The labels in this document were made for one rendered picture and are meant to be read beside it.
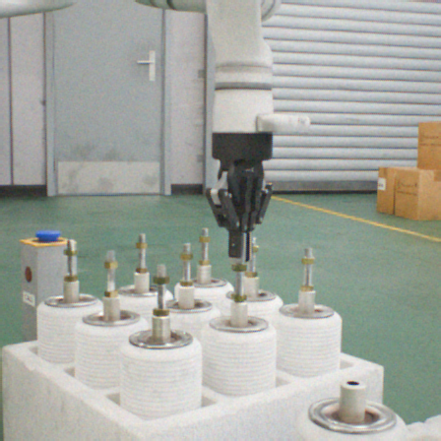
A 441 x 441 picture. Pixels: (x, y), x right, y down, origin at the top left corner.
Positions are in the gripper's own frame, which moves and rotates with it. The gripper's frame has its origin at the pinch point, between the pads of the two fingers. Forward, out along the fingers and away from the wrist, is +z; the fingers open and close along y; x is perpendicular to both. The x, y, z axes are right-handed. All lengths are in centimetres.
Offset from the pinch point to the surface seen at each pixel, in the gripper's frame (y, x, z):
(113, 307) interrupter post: 7.7, -14.1, 8.4
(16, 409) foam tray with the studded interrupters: 9.7, -30.7, 25.2
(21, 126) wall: -313, -390, -18
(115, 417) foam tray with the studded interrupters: 18.6, -4.4, 17.2
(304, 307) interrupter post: -10.1, 4.3, 9.2
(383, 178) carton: -383, -120, 14
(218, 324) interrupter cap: 2.1, -1.8, 9.8
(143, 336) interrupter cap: 11.5, -6.2, 9.9
